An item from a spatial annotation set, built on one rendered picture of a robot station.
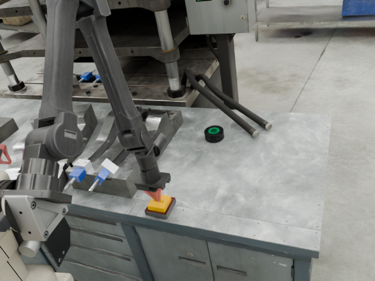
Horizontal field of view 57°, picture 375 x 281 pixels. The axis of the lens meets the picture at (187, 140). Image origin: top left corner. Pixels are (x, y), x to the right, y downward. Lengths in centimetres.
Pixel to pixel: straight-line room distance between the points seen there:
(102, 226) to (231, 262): 53
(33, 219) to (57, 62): 34
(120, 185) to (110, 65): 46
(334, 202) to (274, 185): 113
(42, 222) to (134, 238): 69
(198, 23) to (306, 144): 79
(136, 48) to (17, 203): 131
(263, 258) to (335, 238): 94
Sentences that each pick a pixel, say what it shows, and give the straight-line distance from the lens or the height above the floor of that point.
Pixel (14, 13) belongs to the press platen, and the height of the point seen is 125.
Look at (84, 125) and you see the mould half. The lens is 163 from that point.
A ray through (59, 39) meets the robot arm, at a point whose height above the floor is 141.
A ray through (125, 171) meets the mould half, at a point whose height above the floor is 89.
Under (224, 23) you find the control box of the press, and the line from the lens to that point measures 172.
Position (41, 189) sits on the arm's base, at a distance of 72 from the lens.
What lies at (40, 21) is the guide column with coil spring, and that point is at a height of 121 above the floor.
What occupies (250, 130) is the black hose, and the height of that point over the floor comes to 83.
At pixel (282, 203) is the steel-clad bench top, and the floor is 80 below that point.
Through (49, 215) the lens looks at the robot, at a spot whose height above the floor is 114.
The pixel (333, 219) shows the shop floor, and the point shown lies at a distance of 220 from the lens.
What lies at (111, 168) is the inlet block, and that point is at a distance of 122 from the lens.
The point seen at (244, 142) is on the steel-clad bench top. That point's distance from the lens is 140.
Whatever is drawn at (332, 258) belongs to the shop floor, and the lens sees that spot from 203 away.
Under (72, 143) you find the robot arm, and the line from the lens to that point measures 78.
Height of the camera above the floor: 162
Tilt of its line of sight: 34 degrees down
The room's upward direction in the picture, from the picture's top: 11 degrees counter-clockwise
